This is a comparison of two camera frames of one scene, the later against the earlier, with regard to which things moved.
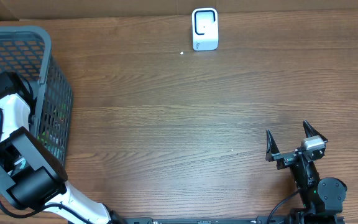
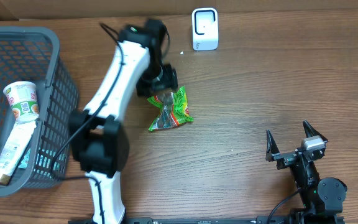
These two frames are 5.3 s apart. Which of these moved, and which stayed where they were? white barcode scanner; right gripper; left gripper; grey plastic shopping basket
Moved: left gripper
Stayed: white barcode scanner; grey plastic shopping basket; right gripper
